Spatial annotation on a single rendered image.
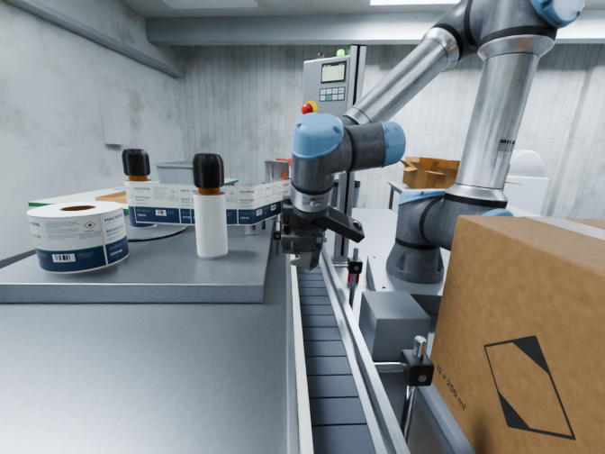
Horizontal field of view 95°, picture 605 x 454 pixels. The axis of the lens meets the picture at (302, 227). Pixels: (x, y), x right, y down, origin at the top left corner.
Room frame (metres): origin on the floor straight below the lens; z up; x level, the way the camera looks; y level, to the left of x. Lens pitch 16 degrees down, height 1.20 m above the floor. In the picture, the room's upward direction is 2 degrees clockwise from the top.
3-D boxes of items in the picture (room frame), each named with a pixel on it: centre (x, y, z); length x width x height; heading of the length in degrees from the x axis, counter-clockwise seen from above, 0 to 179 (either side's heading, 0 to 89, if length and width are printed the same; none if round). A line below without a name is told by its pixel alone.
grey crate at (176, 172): (2.92, 1.21, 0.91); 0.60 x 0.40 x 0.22; 177
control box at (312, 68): (1.01, -0.08, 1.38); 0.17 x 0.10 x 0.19; 59
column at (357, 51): (0.95, -0.14, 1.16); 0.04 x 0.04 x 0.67; 4
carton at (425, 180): (3.03, -1.40, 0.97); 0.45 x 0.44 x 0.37; 86
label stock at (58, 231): (0.73, 0.60, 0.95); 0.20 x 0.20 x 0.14
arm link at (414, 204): (0.71, -0.31, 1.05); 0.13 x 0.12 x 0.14; 20
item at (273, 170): (1.31, 0.12, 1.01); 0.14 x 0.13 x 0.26; 4
